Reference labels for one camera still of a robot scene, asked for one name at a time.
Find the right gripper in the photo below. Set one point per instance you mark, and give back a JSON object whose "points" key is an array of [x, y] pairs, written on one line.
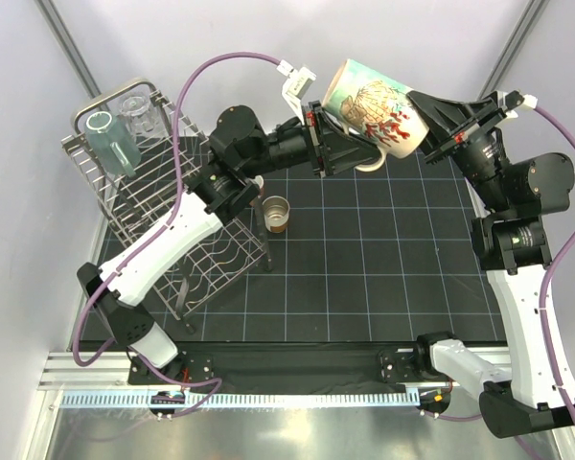
{"points": [[434, 116]]}

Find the left aluminium frame post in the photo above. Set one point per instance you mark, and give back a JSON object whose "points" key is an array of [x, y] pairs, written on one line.
{"points": [[66, 42]]}

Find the clear faceted glass cup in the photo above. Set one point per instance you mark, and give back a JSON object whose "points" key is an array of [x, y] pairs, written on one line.
{"points": [[142, 119]]}

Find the aluminium frame post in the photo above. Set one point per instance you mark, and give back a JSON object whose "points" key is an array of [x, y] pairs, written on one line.
{"points": [[500, 31], [66, 42]]}

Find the teal ceramic cup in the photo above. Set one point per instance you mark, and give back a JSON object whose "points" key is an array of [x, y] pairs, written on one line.
{"points": [[112, 143]]}

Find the black grid mat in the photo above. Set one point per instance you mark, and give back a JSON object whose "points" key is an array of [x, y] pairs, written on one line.
{"points": [[365, 257]]}

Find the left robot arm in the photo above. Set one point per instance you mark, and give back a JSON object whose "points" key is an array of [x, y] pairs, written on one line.
{"points": [[206, 201]]}

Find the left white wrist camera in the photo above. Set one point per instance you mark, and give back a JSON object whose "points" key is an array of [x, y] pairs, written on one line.
{"points": [[297, 83]]}

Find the small orange white cup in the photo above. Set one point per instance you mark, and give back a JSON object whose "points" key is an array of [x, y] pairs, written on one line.
{"points": [[260, 182]]}

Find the steel cup with brown band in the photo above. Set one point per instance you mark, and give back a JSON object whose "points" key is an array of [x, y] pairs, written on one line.
{"points": [[276, 213]]}

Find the cream floral ceramic mug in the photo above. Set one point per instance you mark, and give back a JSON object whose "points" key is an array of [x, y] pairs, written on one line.
{"points": [[366, 102]]}

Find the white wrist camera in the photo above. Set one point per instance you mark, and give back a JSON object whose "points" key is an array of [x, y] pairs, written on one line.
{"points": [[297, 83], [513, 103]]}

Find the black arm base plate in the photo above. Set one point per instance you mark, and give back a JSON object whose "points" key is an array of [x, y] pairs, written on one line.
{"points": [[300, 368]]}

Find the white slotted cable duct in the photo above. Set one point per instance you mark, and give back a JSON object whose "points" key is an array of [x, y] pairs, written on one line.
{"points": [[156, 400]]}

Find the stainless steel dish rack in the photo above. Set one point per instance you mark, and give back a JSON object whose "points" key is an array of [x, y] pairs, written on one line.
{"points": [[131, 205]]}

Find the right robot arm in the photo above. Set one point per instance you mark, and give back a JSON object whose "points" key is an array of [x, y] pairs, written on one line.
{"points": [[512, 249]]}

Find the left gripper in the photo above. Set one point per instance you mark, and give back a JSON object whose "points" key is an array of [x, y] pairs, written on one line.
{"points": [[340, 149]]}

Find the right aluminium frame post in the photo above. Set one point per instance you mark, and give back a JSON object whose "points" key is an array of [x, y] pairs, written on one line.
{"points": [[500, 31]]}

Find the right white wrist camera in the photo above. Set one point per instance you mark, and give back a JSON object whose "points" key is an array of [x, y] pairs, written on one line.
{"points": [[513, 103]]}

